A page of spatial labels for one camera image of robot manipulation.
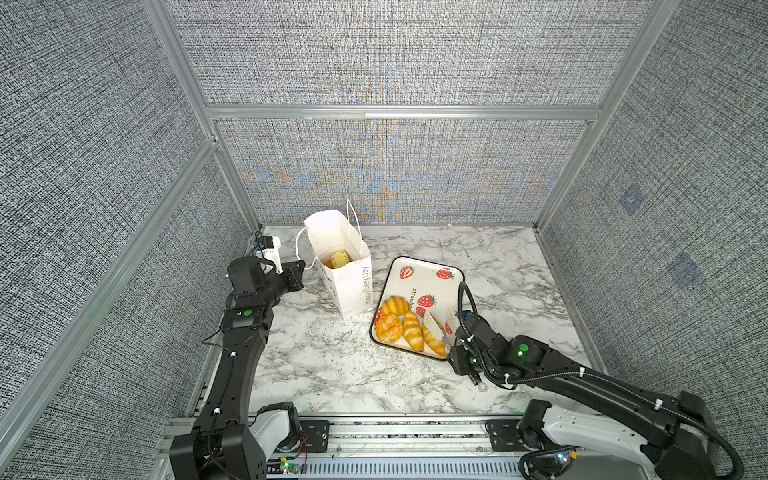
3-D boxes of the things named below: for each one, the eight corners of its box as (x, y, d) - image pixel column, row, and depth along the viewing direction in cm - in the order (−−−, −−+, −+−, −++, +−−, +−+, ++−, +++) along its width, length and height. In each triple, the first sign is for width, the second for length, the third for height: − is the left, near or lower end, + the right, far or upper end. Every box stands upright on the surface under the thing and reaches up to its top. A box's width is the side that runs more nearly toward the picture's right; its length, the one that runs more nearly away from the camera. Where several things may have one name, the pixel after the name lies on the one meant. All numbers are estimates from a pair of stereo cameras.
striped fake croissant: (410, 353, 88) (411, 349, 86) (399, 318, 95) (400, 314, 93) (426, 349, 89) (427, 345, 86) (414, 315, 96) (415, 310, 94)
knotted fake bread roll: (375, 343, 90) (375, 337, 87) (376, 319, 95) (375, 313, 92) (403, 343, 90) (403, 337, 87) (402, 319, 95) (402, 313, 92)
